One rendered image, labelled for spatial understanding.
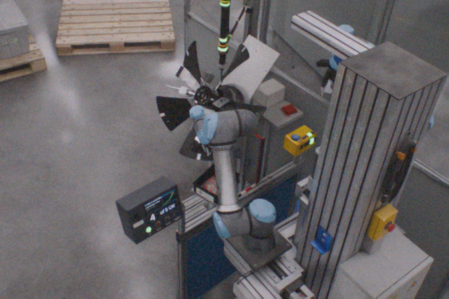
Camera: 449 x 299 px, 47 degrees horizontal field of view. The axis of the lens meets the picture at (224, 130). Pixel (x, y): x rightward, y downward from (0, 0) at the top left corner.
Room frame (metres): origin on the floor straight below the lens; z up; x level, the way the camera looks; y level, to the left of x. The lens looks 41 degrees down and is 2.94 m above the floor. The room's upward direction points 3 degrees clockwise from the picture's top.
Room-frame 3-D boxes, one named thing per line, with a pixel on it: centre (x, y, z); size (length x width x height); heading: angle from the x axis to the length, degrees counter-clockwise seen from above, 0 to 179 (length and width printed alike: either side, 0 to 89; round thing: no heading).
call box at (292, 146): (2.19, -0.43, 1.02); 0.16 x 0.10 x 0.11; 132
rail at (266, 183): (1.92, -0.13, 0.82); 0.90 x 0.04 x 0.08; 132
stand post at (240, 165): (2.58, -0.13, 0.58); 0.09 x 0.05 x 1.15; 42
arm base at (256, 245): (1.47, -0.18, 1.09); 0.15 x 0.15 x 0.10
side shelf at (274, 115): (2.71, -0.30, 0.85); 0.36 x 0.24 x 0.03; 42
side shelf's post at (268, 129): (2.71, -0.30, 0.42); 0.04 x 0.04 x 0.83; 42
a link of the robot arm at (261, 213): (1.46, -0.18, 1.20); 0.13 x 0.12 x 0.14; 108
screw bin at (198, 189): (2.00, 0.03, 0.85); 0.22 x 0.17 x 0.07; 147
